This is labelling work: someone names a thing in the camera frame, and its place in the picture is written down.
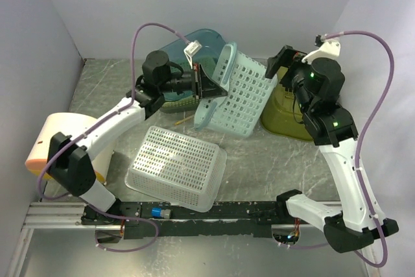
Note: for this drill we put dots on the small wooden stick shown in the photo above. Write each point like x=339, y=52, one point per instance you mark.
x=184, y=120

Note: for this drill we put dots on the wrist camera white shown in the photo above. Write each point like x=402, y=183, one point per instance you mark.
x=191, y=49
x=326, y=49

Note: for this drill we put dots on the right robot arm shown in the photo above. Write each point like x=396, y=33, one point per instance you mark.
x=316, y=81

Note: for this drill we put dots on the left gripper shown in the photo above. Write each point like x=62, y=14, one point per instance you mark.
x=201, y=82

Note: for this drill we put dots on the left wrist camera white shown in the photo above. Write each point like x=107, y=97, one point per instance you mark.
x=191, y=49

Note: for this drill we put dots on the cream cylindrical drum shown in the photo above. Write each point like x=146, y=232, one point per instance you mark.
x=67, y=123

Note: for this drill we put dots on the blue grey connector plug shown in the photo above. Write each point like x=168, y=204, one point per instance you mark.
x=161, y=213

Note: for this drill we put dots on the pale green shallow basket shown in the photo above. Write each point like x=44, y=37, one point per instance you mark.
x=208, y=64

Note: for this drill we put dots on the light blue perforated basket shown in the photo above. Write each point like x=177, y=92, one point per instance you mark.
x=248, y=92

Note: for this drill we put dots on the olive green tub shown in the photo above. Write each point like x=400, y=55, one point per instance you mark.
x=281, y=115

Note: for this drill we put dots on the teal transparent tub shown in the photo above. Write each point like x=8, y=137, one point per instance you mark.
x=212, y=45

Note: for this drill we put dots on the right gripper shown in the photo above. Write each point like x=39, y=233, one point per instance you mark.
x=287, y=55

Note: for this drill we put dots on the aluminium extrusion frame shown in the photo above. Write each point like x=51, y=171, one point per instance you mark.
x=53, y=242

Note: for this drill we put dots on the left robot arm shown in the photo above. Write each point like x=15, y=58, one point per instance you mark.
x=70, y=157

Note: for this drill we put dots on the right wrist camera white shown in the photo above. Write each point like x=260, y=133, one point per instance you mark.
x=326, y=49

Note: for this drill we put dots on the dark grey tray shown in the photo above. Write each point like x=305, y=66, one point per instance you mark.
x=183, y=105

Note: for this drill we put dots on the white perforated basket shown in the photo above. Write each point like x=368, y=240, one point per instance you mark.
x=178, y=169

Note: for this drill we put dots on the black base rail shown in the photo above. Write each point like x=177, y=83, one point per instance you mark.
x=256, y=218

